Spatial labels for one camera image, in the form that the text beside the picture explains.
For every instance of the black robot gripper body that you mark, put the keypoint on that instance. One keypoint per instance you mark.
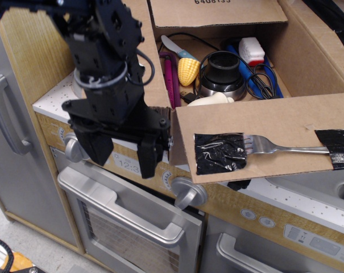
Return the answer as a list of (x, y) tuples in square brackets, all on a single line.
[(120, 112)]

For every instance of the silver left stove knob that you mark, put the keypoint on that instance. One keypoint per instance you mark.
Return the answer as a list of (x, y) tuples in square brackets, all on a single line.
[(74, 152)]

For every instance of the orange object on floor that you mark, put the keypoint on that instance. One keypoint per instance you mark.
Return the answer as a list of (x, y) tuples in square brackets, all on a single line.
[(20, 262)]

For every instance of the silver right stove knob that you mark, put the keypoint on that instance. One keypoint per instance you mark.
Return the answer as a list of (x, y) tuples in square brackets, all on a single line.
[(188, 193)]

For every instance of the silver dishwasher door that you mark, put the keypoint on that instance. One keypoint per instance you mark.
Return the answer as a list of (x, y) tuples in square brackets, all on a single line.
[(229, 248)]

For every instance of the silver stove knob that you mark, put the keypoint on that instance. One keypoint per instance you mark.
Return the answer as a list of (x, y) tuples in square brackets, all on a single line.
[(188, 193), (74, 152)]

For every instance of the silver oven door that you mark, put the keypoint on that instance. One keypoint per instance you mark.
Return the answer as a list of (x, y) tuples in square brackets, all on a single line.
[(125, 227)]

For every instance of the black USB plug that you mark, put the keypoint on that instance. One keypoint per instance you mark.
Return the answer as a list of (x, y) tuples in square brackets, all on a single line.
[(187, 97)]

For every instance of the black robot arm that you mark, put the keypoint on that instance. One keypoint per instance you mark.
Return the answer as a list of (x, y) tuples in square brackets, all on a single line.
[(103, 38)]

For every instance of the magenta marker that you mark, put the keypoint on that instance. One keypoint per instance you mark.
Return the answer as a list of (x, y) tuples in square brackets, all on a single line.
[(171, 78)]

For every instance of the black silver 3D mouse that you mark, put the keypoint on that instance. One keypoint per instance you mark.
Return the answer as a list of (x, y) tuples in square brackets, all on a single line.
[(221, 75)]

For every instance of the silver fridge door handle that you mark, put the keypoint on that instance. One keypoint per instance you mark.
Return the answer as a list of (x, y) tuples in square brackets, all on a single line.
[(18, 146)]

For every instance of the cream toy piece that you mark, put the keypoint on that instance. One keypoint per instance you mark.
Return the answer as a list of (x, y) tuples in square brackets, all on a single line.
[(217, 98)]

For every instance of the black tape on fork handle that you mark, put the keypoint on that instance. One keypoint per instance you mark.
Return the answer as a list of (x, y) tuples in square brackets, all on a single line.
[(333, 140)]

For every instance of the grey toy sink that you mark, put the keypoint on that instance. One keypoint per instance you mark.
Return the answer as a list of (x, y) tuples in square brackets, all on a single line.
[(326, 186)]

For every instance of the blue pen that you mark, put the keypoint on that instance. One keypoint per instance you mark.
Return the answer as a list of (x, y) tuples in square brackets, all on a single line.
[(261, 81)]

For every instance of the silver metal fork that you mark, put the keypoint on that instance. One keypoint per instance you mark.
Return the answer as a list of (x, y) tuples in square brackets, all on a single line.
[(257, 144)]

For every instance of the toy knife blue handle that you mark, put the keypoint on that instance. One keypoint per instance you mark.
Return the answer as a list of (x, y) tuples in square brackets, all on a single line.
[(168, 43)]

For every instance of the white red toy block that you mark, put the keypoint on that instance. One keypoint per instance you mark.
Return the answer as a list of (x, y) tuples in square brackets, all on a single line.
[(251, 51)]

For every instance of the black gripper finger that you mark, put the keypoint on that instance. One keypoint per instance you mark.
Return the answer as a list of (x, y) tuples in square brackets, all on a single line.
[(96, 145), (150, 153)]

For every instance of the yellow toy corn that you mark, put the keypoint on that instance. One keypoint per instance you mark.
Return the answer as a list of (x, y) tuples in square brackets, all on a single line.
[(187, 70)]

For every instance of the black tape scrap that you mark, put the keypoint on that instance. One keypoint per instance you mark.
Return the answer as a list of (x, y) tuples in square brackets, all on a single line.
[(238, 185)]

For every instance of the black tape on fork tines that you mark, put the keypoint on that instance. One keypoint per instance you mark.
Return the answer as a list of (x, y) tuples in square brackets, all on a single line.
[(219, 153)]

